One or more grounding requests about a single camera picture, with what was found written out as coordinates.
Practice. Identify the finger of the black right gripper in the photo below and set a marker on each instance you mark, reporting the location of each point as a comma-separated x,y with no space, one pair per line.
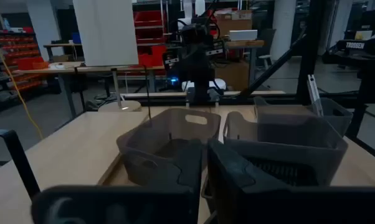
171,60
215,49

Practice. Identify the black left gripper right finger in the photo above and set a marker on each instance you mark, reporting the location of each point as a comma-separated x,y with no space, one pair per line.
243,199

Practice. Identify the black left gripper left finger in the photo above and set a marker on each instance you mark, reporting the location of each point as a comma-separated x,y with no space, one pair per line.
162,193

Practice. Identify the translucent grey plastic bin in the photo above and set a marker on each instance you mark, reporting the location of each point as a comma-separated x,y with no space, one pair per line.
330,124
144,161
284,149

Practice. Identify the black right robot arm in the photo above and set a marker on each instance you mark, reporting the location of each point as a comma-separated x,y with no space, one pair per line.
200,77

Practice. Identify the black Trossen-labelled robot arm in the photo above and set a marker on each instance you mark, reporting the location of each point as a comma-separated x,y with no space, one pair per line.
355,45

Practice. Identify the brown cardboard box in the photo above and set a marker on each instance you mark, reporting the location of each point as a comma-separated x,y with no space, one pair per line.
234,26

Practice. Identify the wooden table with metal legs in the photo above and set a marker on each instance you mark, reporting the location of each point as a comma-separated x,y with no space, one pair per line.
245,43

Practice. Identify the white flat box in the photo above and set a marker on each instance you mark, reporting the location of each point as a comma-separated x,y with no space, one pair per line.
243,35

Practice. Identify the red metal cabinet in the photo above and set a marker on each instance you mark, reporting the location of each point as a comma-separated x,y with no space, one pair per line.
148,31

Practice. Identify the grey office chair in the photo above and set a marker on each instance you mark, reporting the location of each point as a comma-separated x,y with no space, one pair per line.
267,39

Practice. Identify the white shade table lamp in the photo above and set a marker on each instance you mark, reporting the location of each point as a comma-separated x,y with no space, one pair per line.
106,34

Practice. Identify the blue box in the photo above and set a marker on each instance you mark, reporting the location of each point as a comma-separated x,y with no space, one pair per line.
76,38

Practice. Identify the long wooden workshop table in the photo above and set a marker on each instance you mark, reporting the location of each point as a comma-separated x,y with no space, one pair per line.
66,70

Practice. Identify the small dark desk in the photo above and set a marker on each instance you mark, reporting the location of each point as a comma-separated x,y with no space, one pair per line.
59,45

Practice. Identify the red plastic bin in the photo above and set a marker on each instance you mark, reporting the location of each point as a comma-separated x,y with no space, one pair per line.
31,63

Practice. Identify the storage rack with red bins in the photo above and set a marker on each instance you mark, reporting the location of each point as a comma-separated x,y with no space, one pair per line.
19,49

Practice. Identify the black aluminium rig frame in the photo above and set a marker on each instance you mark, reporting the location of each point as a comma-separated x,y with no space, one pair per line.
309,46

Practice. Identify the silver aluminium bracket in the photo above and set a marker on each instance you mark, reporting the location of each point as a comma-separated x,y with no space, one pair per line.
314,96

